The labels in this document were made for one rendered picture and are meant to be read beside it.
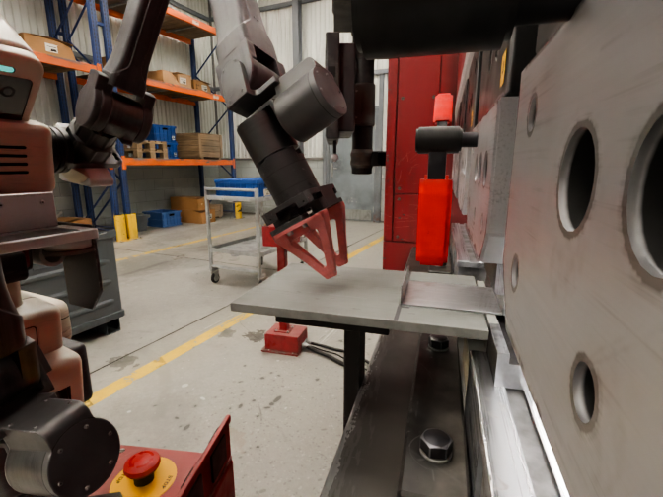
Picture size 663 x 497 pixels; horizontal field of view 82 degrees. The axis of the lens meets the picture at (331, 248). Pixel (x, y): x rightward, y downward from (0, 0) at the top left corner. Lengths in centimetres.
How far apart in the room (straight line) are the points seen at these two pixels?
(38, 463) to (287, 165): 34
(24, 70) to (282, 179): 47
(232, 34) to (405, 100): 85
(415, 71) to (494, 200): 115
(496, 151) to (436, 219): 10
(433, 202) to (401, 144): 103
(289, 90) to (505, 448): 37
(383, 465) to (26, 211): 67
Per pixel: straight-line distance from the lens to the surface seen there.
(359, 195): 789
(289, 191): 44
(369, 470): 40
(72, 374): 89
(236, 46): 52
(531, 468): 29
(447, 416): 42
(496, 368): 35
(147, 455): 56
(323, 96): 41
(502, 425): 31
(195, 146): 825
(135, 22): 81
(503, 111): 19
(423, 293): 45
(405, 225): 131
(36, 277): 275
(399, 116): 130
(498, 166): 19
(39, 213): 81
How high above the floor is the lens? 115
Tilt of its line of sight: 12 degrees down
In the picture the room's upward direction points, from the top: straight up
